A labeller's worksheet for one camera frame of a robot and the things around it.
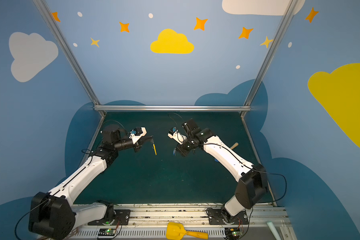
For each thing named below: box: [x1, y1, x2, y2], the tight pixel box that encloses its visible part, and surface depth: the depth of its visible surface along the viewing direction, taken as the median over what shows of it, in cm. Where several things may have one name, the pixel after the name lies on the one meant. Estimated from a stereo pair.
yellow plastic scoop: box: [166, 222, 209, 240], surface depth 71 cm
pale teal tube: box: [266, 221, 282, 240], surface depth 71 cm
